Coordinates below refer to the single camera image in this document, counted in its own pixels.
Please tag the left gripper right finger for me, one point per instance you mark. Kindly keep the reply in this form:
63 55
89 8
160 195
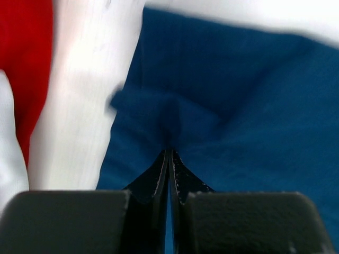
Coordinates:
207 221

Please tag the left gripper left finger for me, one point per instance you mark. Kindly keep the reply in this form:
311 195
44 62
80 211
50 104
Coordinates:
131 220

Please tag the navy blue t shirt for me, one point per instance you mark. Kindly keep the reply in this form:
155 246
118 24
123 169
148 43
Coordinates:
246 110

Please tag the folded white t shirt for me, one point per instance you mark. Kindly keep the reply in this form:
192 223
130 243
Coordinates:
14 178

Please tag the folded red t shirt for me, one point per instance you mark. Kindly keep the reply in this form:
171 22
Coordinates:
26 52

